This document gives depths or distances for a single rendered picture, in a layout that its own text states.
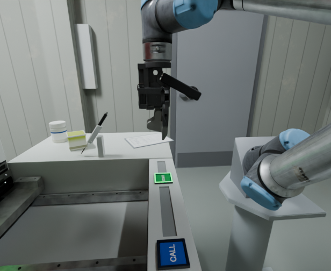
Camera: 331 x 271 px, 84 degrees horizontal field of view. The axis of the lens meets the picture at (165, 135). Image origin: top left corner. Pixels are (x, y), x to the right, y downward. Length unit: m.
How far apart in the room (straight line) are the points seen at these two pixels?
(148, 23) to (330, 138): 0.42
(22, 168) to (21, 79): 2.00
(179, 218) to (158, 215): 0.05
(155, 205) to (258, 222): 0.51
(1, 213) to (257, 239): 0.92
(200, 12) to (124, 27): 2.08
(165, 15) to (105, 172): 0.58
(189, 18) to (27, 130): 2.69
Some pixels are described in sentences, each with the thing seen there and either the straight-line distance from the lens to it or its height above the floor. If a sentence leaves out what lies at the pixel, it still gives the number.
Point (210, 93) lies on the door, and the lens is 2.47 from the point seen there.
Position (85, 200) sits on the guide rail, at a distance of 0.78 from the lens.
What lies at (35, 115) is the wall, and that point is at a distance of 2.81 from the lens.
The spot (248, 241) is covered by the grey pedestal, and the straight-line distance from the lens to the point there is 0.97.
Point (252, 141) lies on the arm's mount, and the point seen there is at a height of 1.01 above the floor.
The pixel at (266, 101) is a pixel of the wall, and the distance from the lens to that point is 2.89.
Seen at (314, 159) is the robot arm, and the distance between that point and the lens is 0.43.
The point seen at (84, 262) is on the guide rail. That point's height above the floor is 0.85.
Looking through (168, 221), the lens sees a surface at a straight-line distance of 0.47.
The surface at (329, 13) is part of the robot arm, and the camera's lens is 0.44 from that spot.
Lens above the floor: 1.28
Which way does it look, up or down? 18 degrees down
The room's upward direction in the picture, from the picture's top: straight up
